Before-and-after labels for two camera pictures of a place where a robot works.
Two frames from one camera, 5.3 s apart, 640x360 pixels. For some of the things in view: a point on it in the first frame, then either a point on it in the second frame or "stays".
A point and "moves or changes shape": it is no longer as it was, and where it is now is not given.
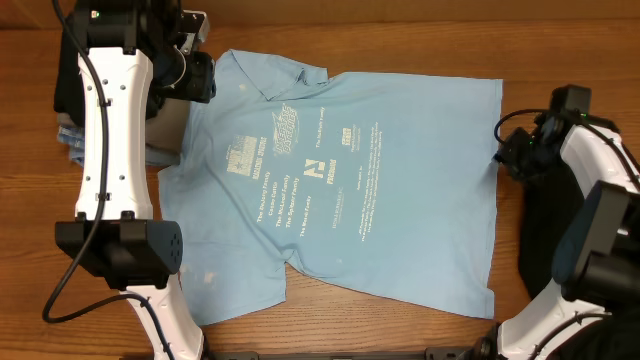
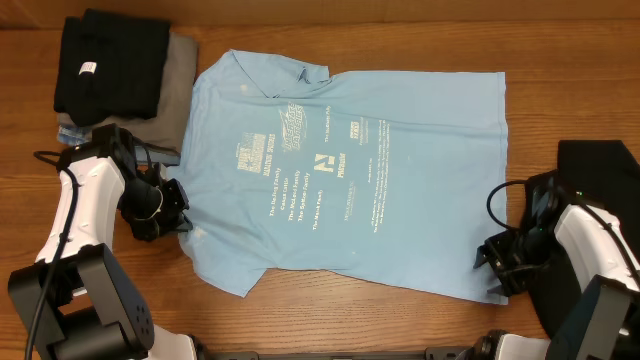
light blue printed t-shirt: (375, 181) moves or changes shape
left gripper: (203, 86) -> (179, 203)
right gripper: (516, 156) -> (498, 261)
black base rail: (447, 353) stays
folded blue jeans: (75, 139) stays
